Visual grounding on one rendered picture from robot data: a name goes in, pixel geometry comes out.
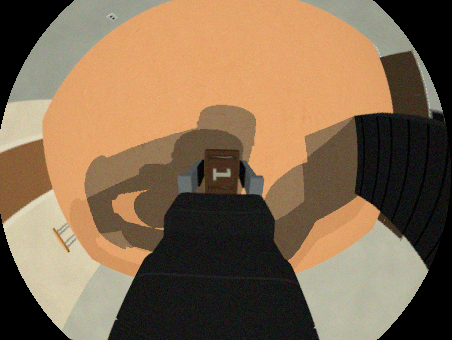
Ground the brown wooden tray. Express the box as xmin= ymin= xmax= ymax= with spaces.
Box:
xmin=205 ymin=149 xmax=240 ymax=194

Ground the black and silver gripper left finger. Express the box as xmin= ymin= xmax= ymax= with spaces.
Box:
xmin=177 ymin=159 xmax=204 ymax=194

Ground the brown calendar cube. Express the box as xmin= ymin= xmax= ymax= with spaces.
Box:
xmin=207 ymin=186 xmax=235 ymax=194
xmin=207 ymin=155 xmax=237 ymax=187

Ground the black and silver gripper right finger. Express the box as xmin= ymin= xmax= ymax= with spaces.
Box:
xmin=239 ymin=160 xmax=264 ymax=196

